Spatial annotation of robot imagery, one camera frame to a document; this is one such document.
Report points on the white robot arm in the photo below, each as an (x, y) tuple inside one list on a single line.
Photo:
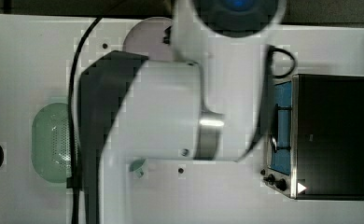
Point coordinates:
[(213, 101)]

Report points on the black toaster oven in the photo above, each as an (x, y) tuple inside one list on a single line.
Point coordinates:
[(315, 147)]

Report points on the green mug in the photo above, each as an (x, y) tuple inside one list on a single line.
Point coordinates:
[(138, 168)]

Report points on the purple round plate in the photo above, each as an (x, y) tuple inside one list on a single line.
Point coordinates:
[(150, 37)]

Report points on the green perforated oval basket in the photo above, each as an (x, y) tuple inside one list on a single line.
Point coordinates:
[(50, 153)]

